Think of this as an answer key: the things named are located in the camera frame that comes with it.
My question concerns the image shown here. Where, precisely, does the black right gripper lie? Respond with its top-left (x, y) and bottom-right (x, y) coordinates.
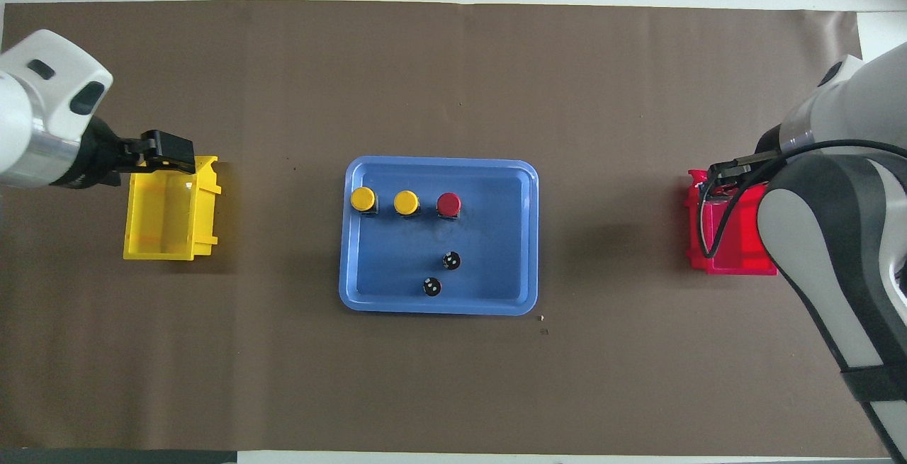
top-left (707, 124), bottom-right (787, 188)

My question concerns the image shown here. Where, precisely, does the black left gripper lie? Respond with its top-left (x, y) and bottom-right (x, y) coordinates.
top-left (53, 117), bottom-right (196, 190)

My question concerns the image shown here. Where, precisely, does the yellow plastic bin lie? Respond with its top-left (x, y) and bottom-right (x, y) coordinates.
top-left (123, 155), bottom-right (222, 261)

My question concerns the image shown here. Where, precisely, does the red plastic bin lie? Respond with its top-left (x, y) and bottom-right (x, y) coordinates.
top-left (685, 169), bottom-right (779, 277)

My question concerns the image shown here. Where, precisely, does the blue plastic tray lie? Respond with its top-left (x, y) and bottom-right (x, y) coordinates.
top-left (338, 156), bottom-right (540, 317)

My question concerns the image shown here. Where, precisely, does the brown paper mat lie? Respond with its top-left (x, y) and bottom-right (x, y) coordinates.
top-left (0, 0), bottom-right (864, 458)

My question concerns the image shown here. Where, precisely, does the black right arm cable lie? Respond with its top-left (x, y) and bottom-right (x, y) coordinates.
top-left (697, 140), bottom-right (907, 261)

